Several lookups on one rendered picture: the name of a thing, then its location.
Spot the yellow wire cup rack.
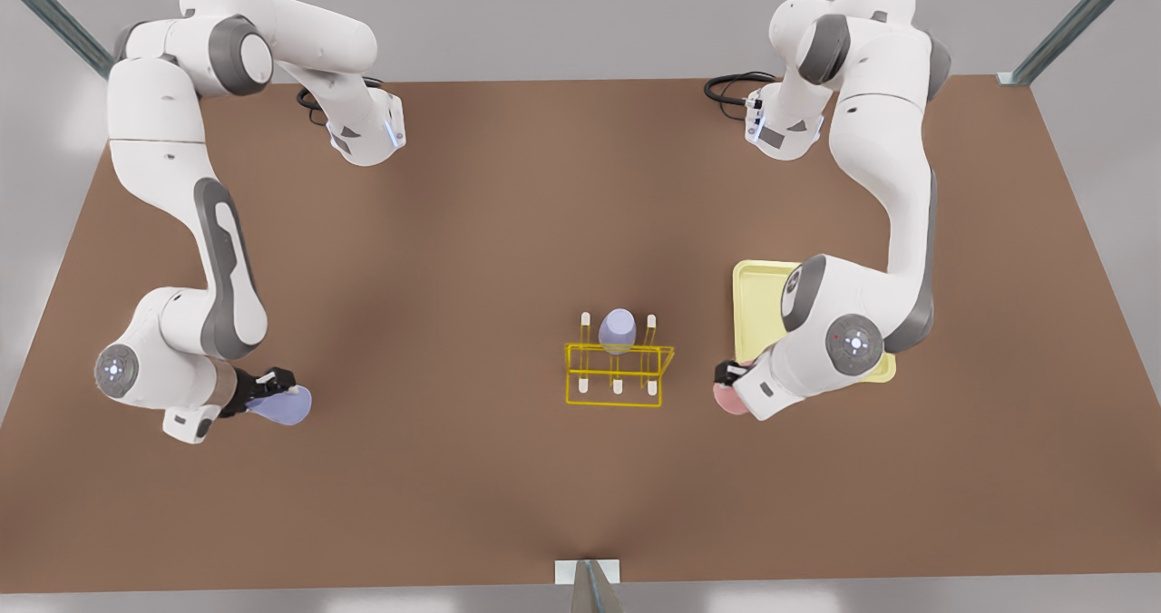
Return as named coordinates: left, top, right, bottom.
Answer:
left=564, top=313, right=675, bottom=408

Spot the black cable loop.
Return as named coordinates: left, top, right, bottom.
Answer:
left=704, top=72, right=778, bottom=110
left=297, top=76, right=385, bottom=127

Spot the lavender cup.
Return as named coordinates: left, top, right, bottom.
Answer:
left=598, top=308, right=638, bottom=355
left=244, top=384, right=313, bottom=426

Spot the silver frame post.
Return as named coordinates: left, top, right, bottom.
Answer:
left=555, top=559, right=623, bottom=613
left=996, top=0, right=1155, bottom=87
left=0, top=0, right=116, bottom=79

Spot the pale yellow tray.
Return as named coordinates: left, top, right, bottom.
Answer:
left=733, top=260, right=897, bottom=384

